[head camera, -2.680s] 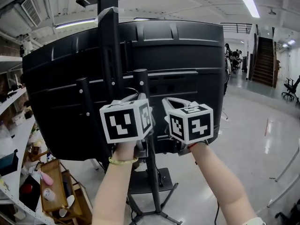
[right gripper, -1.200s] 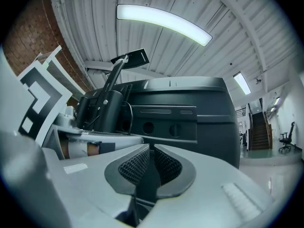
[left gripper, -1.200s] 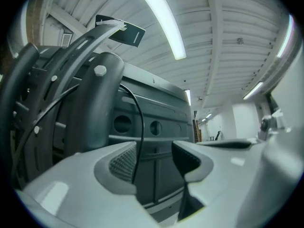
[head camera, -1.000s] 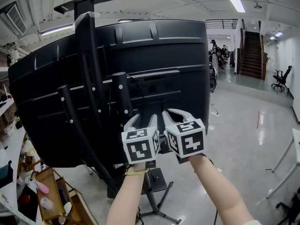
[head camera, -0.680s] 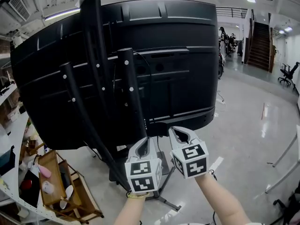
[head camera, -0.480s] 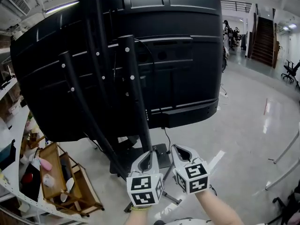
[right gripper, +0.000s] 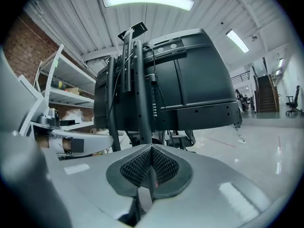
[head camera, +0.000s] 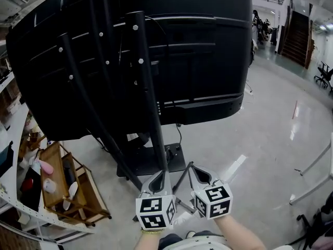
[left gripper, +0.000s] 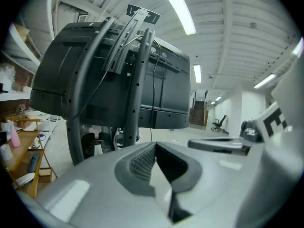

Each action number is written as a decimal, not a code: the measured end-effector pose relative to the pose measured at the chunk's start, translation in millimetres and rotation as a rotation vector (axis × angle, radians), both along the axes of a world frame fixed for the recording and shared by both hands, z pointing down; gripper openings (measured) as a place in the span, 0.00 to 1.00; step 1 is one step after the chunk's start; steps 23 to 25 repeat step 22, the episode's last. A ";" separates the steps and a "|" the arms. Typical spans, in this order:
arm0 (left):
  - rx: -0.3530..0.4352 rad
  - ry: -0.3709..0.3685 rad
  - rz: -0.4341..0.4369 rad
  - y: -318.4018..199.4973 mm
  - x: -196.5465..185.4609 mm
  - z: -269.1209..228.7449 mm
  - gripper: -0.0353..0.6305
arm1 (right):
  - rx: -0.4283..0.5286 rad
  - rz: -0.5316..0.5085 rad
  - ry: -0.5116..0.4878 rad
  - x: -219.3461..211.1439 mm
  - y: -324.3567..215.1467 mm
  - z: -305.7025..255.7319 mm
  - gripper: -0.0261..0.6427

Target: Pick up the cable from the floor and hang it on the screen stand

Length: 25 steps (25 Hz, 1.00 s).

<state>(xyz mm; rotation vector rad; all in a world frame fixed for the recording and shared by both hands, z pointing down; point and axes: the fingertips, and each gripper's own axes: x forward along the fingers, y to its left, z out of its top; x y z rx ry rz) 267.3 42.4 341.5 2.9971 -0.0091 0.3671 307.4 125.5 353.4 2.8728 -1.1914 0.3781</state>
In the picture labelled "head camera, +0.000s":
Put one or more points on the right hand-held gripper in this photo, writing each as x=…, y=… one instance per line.
x=213, y=200

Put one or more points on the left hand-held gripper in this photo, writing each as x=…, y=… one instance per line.
x=153, y=212

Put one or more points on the black screen stand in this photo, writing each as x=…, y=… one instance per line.
x=145, y=87

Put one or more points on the person's right forearm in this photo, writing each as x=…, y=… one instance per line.
x=239, y=234

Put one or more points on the person's left forearm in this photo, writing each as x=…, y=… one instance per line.
x=148, y=241

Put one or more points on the large black screen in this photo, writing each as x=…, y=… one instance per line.
x=197, y=61

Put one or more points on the person's dark trousers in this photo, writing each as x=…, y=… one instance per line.
x=169, y=239

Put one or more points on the person's white starred shirt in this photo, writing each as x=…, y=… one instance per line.
x=208, y=242

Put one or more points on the white slipper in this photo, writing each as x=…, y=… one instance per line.
x=70, y=194

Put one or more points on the white power strip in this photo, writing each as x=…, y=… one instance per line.
x=249, y=92

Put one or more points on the wooden cart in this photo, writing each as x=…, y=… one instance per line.
x=56, y=176

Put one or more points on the white round toy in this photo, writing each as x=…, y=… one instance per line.
x=49, y=186

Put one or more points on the pink toy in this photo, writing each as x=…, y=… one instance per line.
x=45, y=166

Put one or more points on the black mat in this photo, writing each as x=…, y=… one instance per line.
x=32, y=191

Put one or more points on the black swivel chair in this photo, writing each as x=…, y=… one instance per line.
x=320, y=225

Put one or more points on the red box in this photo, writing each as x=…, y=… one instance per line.
x=27, y=185

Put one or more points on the white metal shelf rack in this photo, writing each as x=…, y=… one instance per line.
x=15, y=129

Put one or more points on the black office chair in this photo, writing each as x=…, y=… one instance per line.
x=325, y=75

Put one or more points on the black robot rig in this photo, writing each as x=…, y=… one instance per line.
x=260, y=26

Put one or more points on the wooden staircase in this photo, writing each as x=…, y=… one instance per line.
x=295, y=38

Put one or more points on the white table frame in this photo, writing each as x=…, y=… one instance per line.
x=313, y=163

